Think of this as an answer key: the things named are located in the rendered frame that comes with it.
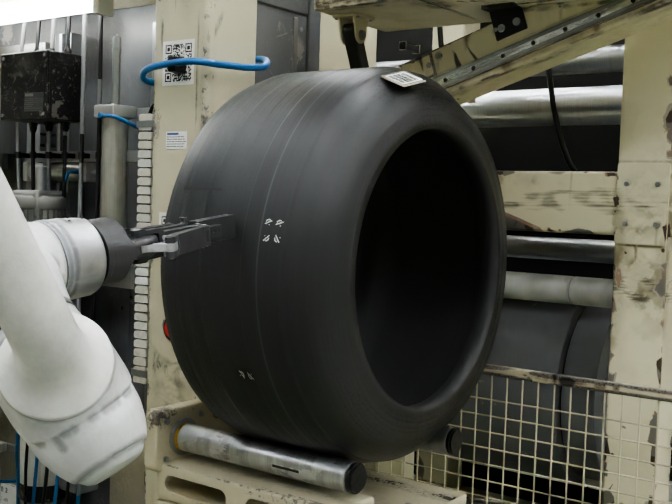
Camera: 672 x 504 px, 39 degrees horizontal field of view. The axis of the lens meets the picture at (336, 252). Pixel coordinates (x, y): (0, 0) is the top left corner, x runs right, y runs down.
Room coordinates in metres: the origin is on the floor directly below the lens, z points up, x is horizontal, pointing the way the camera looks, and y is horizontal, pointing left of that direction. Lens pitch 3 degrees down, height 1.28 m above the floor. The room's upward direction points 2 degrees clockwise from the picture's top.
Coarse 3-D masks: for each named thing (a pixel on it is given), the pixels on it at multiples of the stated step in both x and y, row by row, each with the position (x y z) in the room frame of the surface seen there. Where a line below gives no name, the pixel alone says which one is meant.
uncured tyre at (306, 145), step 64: (256, 128) 1.29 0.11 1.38; (320, 128) 1.24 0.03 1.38; (384, 128) 1.28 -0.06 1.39; (448, 128) 1.41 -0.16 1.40; (192, 192) 1.29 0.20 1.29; (256, 192) 1.23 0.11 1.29; (320, 192) 1.20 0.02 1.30; (384, 192) 1.74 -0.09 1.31; (448, 192) 1.67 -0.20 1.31; (192, 256) 1.27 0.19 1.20; (256, 256) 1.20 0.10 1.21; (320, 256) 1.19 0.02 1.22; (384, 256) 1.76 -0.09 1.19; (448, 256) 1.69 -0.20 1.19; (192, 320) 1.28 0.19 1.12; (256, 320) 1.21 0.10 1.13; (320, 320) 1.19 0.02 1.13; (384, 320) 1.74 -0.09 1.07; (448, 320) 1.67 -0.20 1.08; (192, 384) 1.35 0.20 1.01; (256, 384) 1.25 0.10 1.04; (320, 384) 1.22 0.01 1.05; (384, 384) 1.64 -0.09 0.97; (448, 384) 1.47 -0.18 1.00; (320, 448) 1.31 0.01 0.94; (384, 448) 1.33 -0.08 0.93
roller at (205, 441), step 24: (192, 432) 1.46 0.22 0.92; (216, 432) 1.44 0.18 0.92; (216, 456) 1.43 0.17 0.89; (240, 456) 1.39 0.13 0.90; (264, 456) 1.37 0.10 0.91; (288, 456) 1.34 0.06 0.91; (312, 456) 1.33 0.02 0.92; (312, 480) 1.32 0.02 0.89; (336, 480) 1.29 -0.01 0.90; (360, 480) 1.29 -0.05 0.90
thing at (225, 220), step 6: (222, 216) 1.20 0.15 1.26; (228, 216) 1.21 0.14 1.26; (234, 216) 1.21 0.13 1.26; (198, 222) 1.16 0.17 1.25; (204, 222) 1.17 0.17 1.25; (210, 222) 1.18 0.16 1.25; (216, 222) 1.19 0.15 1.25; (222, 222) 1.20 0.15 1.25; (228, 222) 1.21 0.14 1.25; (234, 222) 1.21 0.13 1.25; (222, 228) 1.20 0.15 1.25; (228, 228) 1.21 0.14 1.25; (234, 228) 1.21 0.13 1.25; (222, 234) 1.20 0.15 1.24; (228, 234) 1.21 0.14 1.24; (234, 234) 1.22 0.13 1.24; (210, 240) 1.18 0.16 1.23; (216, 240) 1.19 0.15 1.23
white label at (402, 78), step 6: (396, 72) 1.36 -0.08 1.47; (402, 72) 1.37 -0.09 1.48; (384, 78) 1.33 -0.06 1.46; (390, 78) 1.33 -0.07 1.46; (396, 78) 1.34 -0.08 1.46; (402, 78) 1.34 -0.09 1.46; (408, 78) 1.35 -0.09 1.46; (414, 78) 1.35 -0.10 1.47; (420, 78) 1.36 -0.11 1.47; (402, 84) 1.32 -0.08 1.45; (408, 84) 1.32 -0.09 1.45; (414, 84) 1.34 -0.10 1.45
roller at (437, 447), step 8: (440, 432) 1.52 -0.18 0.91; (448, 432) 1.52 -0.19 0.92; (456, 432) 1.52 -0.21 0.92; (432, 440) 1.52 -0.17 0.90; (440, 440) 1.51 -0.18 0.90; (448, 440) 1.50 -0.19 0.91; (456, 440) 1.52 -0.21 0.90; (424, 448) 1.54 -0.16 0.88; (432, 448) 1.52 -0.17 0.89; (440, 448) 1.51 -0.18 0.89; (448, 448) 1.50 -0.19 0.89; (456, 448) 1.52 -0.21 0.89
